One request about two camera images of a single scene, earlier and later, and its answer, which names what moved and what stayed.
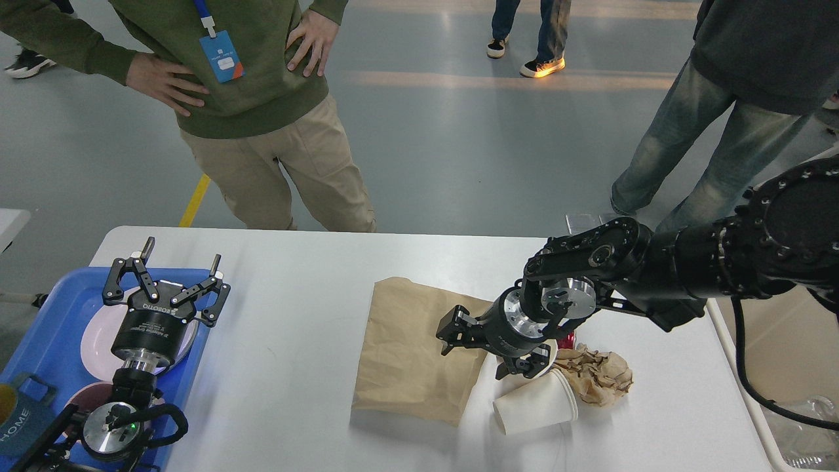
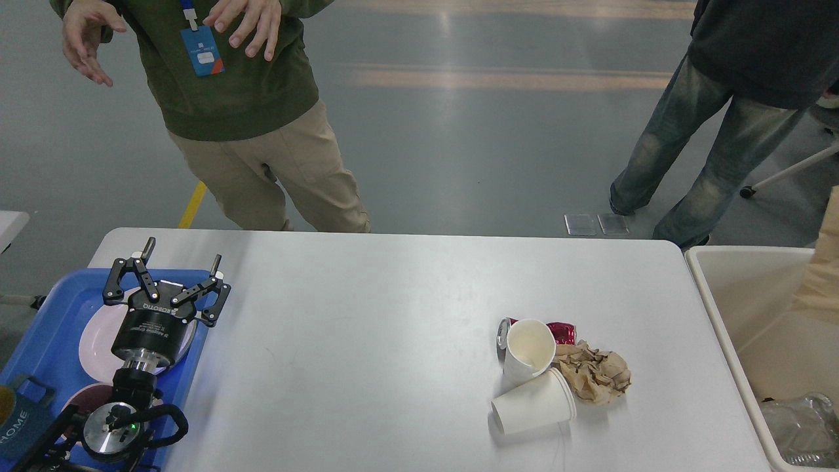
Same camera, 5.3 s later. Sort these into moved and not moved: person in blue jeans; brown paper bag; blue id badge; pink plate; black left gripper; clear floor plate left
Moved: blue id badge; brown paper bag
Not moved: person in blue jeans; black left gripper; clear floor plate left; pink plate
